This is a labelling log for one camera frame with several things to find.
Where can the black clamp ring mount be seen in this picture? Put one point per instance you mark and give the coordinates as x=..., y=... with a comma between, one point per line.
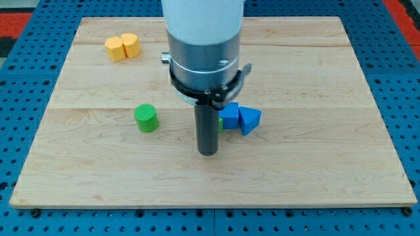
x=218, y=98

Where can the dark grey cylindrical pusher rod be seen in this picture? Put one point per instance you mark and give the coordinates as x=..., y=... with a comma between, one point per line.
x=207, y=129

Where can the green star block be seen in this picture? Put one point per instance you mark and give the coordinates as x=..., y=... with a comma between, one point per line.
x=220, y=124

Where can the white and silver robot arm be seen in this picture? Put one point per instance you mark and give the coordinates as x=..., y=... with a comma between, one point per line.
x=203, y=58

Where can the blue cube block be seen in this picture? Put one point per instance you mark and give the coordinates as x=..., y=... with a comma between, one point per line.
x=230, y=116

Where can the blue triangle block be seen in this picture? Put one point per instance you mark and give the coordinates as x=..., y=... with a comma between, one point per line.
x=249, y=119

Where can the green cylinder block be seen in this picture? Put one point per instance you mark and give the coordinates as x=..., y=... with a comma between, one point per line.
x=146, y=117

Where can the light wooden board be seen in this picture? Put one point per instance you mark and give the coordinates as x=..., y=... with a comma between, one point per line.
x=321, y=141

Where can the yellow rounded block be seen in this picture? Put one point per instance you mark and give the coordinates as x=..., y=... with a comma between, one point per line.
x=131, y=44

